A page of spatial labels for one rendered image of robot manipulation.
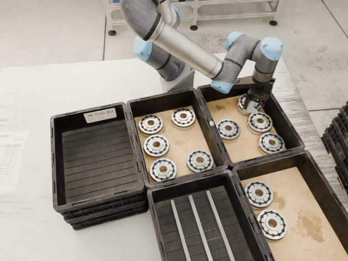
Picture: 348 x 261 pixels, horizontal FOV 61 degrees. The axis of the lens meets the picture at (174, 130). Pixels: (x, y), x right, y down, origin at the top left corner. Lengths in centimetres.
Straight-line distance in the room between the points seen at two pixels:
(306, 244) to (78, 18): 299
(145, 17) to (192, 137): 52
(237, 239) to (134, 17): 78
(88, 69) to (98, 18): 171
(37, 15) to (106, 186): 276
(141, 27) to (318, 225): 88
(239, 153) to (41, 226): 82
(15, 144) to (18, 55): 176
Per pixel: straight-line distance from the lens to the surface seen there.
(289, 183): 119
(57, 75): 175
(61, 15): 356
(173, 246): 103
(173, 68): 139
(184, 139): 121
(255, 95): 119
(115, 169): 116
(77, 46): 308
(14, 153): 150
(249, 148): 122
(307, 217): 116
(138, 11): 93
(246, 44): 109
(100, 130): 127
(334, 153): 211
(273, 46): 105
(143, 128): 121
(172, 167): 111
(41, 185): 137
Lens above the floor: 183
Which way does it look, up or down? 55 degrees down
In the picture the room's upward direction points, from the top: straight up
